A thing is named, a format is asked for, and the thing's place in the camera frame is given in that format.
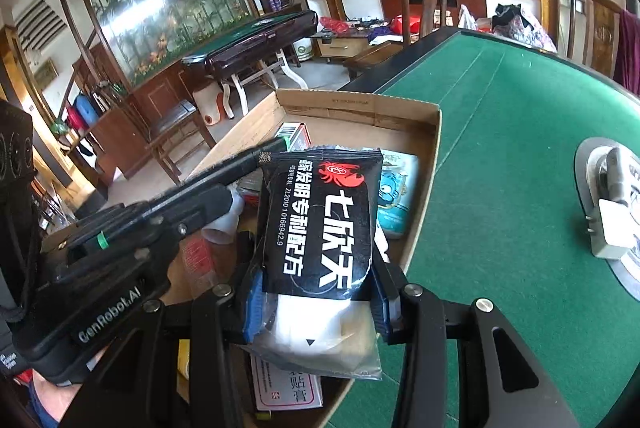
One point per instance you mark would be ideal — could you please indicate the white plastic bag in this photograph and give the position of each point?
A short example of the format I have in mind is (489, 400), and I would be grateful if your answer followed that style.
(467, 18)

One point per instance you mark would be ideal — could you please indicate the small framed picture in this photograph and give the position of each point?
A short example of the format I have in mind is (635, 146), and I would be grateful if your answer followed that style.
(46, 74)

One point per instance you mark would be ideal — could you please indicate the white wall vent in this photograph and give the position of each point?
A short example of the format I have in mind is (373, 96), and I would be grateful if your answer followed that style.
(40, 23)

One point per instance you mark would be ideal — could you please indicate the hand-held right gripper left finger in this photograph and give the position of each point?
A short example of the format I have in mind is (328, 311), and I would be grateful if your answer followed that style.
(250, 313)

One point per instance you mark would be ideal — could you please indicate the yellow round jar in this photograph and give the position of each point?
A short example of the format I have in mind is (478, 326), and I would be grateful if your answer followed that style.
(184, 358)

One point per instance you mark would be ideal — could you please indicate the pile of clothes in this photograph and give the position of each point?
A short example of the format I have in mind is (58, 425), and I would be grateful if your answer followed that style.
(525, 28)

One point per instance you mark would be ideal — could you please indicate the cardboard box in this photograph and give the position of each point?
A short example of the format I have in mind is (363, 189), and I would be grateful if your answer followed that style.
(350, 107)

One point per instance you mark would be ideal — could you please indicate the person's left hand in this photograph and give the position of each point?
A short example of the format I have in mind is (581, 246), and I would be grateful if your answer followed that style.
(50, 400)

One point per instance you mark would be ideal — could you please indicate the round table control panel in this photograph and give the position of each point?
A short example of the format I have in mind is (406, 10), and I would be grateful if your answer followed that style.
(585, 178)

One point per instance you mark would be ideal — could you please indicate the grey tube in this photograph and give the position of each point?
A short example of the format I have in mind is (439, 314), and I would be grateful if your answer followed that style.
(612, 173)

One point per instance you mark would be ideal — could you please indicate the wooden sideboard cabinet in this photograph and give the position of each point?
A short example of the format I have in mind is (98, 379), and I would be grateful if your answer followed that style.
(155, 93)

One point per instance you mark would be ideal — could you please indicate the carved back wooden chair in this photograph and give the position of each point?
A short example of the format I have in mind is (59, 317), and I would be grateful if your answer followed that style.
(600, 33)

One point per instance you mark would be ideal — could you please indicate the low wooden coffee table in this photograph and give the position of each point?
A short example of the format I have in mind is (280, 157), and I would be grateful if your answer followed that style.
(340, 46)

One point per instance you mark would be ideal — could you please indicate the purple cloth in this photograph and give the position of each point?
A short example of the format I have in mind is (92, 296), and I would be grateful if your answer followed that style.
(630, 48)

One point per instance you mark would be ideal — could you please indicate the white orange bag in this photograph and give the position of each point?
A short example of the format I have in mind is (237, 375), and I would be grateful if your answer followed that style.
(210, 103)

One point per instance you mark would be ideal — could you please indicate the red plastic bag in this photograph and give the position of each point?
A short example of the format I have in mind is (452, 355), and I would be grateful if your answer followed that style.
(332, 25)
(400, 26)

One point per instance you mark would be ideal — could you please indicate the white bucket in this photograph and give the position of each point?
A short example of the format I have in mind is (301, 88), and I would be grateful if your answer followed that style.
(303, 49)

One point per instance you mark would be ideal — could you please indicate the folding green mahjong table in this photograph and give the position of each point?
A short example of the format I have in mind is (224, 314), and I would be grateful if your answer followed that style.
(240, 41)

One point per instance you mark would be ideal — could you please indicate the silver red carton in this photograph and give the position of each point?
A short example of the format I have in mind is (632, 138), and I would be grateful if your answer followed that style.
(295, 133)

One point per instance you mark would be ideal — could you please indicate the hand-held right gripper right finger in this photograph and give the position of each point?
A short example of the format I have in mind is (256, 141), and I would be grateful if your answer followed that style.
(387, 313)

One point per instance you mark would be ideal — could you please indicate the white red print box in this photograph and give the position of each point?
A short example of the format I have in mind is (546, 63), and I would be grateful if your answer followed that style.
(285, 388)

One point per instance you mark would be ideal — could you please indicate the black white packet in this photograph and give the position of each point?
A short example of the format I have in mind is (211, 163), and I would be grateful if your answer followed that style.
(320, 228)

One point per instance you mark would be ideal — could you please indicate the blue bag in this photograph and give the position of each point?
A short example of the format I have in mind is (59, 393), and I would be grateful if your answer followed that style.
(87, 108)

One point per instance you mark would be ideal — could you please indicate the teal tissue pack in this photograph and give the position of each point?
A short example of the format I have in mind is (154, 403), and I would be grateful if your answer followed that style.
(397, 198)

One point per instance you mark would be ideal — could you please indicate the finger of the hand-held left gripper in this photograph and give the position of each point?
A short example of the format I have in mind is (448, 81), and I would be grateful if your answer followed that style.
(235, 168)
(205, 210)

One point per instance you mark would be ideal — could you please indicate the white charger plug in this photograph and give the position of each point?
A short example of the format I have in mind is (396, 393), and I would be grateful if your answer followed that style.
(612, 233)

